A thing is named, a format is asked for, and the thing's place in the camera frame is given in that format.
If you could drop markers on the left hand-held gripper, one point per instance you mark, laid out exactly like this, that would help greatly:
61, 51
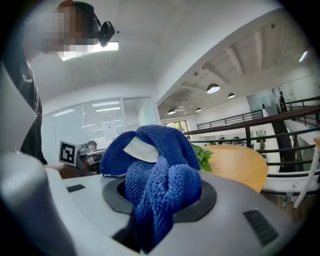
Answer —
67, 153

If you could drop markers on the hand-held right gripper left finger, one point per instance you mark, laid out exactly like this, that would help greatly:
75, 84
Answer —
85, 200

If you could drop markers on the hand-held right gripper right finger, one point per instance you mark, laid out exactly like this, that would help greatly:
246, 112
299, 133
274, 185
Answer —
225, 212

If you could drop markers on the green leafy plant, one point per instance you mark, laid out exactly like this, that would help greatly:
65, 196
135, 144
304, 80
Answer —
203, 157

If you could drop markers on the blue cloth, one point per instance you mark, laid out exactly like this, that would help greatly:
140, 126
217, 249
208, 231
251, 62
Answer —
160, 190

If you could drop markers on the person's left forearm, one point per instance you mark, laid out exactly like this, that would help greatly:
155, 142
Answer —
70, 172

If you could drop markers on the white paper notice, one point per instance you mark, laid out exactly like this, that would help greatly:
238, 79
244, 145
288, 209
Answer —
109, 130

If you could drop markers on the person's black shirt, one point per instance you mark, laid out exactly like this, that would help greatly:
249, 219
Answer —
30, 112

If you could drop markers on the black metal railing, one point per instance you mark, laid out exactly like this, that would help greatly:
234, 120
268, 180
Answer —
230, 120

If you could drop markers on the white-legged wooden desk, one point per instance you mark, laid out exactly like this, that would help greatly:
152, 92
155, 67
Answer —
310, 170

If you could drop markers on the large window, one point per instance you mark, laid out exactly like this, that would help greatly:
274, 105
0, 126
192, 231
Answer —
176, 125

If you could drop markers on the black head camera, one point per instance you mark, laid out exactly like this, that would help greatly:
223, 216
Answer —
106, 33

